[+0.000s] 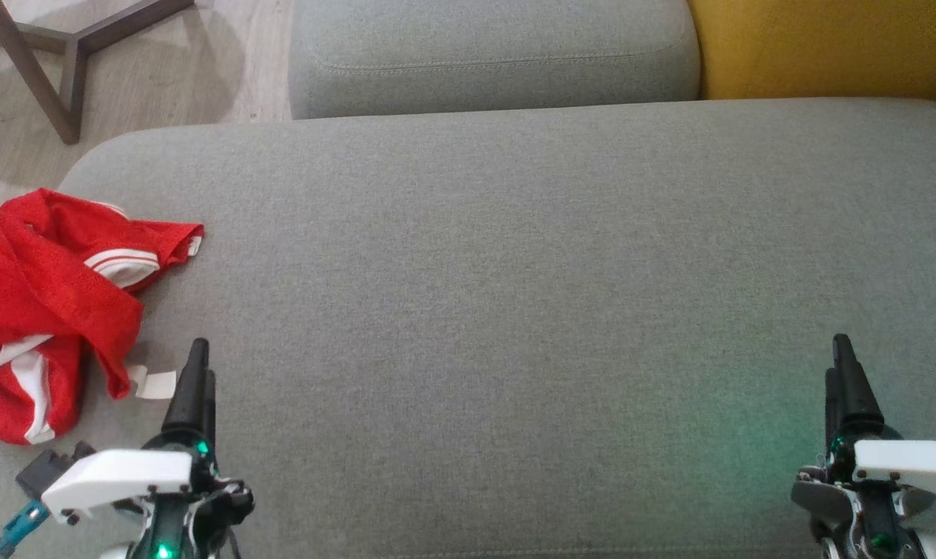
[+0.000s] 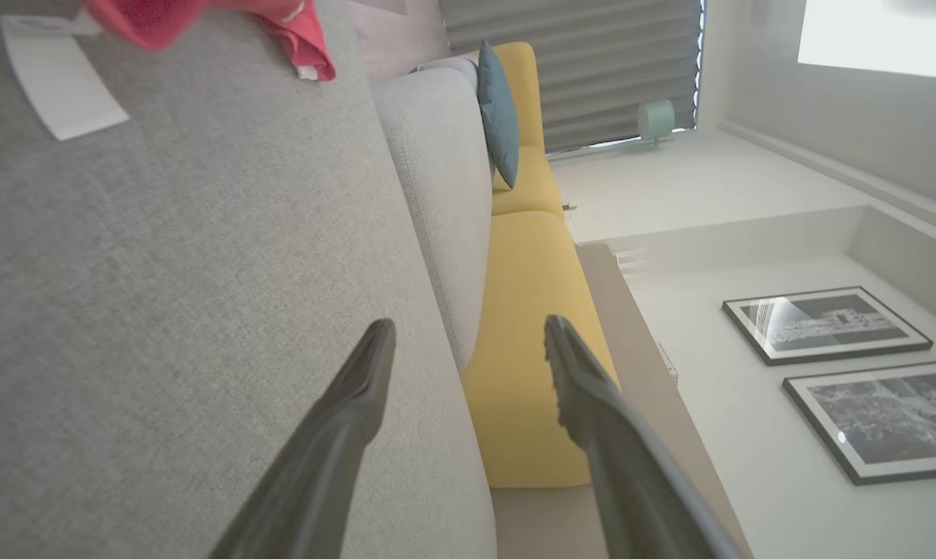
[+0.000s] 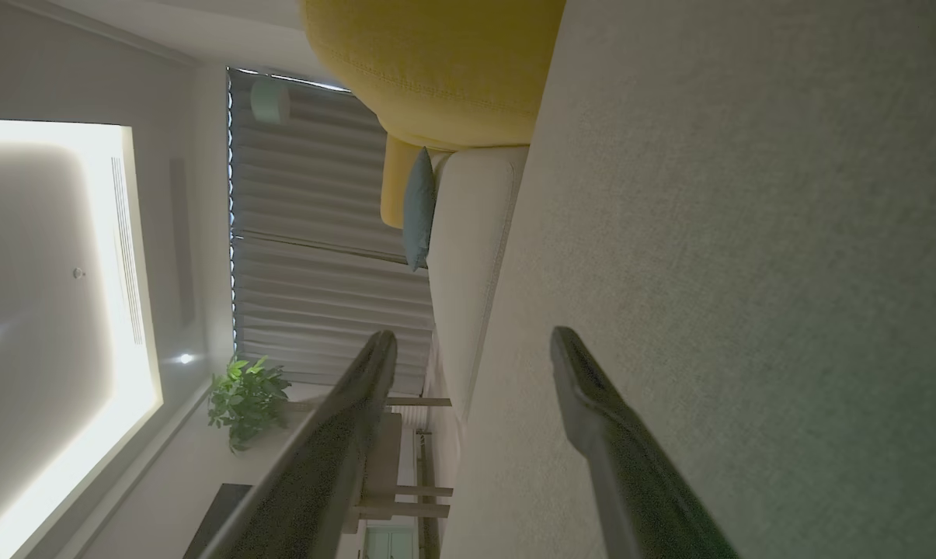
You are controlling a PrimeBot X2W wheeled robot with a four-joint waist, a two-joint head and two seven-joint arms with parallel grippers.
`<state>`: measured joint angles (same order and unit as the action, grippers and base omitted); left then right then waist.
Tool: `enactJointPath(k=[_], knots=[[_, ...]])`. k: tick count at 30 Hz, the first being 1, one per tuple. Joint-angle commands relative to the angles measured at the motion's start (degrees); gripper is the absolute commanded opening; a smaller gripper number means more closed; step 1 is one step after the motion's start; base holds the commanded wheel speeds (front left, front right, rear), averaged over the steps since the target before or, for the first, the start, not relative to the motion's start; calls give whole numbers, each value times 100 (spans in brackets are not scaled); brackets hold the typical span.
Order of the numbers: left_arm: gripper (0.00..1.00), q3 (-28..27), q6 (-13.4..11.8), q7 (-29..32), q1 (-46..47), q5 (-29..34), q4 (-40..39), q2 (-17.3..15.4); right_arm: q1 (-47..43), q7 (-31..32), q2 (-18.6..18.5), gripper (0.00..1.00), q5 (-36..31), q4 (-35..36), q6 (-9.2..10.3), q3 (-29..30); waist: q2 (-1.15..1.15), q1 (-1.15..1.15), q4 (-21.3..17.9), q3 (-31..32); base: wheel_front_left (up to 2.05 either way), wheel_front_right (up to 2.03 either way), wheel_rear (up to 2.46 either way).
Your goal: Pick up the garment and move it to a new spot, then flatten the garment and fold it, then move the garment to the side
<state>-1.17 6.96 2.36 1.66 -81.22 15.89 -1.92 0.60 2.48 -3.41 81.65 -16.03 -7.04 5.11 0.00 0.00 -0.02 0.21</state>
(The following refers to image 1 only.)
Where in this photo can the brown wooden side table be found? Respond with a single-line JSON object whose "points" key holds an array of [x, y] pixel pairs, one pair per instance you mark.
{"points": [[67, 93]]}

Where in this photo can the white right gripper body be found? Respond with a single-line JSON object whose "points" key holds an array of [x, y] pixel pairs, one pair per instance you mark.
{"points": [[910, 460]]}

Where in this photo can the large grey sofa chaise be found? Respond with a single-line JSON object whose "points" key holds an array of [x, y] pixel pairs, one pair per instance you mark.
{"points": [[514, 272]]}

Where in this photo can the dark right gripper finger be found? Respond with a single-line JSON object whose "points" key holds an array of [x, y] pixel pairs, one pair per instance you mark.
{"points": [[829, 407], [856, 396]]}

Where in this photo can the grey sofa seat cushion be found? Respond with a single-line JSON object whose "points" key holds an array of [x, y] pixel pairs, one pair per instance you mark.
{"points": [[491, 54]]}

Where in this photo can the yellow sofa backrest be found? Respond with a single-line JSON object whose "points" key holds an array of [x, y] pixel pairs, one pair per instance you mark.
{"points": [[825, 46]]}

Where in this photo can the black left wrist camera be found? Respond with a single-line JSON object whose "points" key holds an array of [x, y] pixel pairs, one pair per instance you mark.
{"points": [[44, 470]]}

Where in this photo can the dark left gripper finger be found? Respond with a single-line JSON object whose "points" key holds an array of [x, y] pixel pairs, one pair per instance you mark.
{"points": [[210, 407], [189, 396]]}

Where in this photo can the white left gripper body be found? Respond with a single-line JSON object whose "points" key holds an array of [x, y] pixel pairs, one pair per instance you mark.
{"points": [[118, 473]]}

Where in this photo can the red jersey with white sleeves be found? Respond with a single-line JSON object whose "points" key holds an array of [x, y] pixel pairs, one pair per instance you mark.
{"points": [[48, 279]]}

